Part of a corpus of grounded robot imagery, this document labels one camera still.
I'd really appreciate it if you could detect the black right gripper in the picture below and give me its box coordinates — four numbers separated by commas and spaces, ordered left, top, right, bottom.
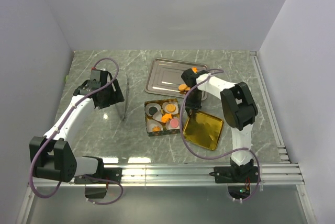
185, 90, 202, 116

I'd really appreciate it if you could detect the pink sandwich cookie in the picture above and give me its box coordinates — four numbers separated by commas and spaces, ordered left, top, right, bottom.
170, 118, 179, 128

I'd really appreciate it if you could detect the gold tin lid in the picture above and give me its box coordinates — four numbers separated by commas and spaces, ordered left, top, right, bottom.
183, 111, 224, 151

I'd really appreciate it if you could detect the green christmas cookie tin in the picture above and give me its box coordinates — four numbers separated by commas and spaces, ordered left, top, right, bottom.
144, 98, 181, 137

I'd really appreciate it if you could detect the black sandwich cookie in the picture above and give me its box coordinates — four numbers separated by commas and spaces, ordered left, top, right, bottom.
148, 106, 158, 116

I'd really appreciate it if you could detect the orange flower swirl cookie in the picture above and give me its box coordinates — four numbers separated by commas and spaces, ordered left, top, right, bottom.
152, 126, 161, 132

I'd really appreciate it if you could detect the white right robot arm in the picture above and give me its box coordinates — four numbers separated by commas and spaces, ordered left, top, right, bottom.
181, 69, 260, 183

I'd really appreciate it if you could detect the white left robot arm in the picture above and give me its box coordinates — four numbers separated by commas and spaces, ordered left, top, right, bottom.
29, 68, 125, 183

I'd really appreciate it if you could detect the orange cookie in tin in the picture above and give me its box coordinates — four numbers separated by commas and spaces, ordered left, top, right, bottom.
165, 104, 176, 113

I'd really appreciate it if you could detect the tan round sandwich cookie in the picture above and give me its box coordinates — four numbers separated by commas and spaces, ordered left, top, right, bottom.
178, 84, 188, 92

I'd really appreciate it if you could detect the white paper cup back right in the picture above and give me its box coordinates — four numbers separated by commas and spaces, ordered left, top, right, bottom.
162, 101, 178, 115

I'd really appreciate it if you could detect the white paper cup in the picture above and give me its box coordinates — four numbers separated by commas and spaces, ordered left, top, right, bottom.
145, 103, 161, 117
165, 118, 180, 130
162, 101, 178, 115
152, 111, 163, 122
147, 119, 163, 132

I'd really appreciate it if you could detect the white paper cup front right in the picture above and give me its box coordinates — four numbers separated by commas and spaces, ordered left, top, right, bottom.
165, 118, 180, 130

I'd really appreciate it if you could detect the white paper cup middle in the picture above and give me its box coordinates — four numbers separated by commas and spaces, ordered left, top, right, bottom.
152, 111, 163, 122

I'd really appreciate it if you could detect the white paper cup back left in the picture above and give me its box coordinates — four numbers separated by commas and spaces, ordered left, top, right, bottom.
145, 103, 161, 117

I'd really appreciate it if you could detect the white paper cup front left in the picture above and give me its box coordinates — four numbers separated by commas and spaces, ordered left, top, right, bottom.
147, 119, 163, 132

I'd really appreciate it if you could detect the silver metal tray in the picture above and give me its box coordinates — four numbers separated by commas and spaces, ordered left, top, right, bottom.
144, 58, 208, 98

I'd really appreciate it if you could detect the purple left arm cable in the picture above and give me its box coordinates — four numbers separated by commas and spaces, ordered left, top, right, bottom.
28, 58, 124, 205

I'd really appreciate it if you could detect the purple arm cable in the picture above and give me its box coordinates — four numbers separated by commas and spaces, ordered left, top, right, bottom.
178, 69, 262, 202
28, 58, 124, 205

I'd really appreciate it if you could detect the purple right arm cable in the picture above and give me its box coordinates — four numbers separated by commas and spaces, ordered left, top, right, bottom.
178, 69, 262, 202

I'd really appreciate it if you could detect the aluminium mounting rail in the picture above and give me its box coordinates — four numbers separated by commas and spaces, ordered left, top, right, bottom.
28, 163, 306, 188

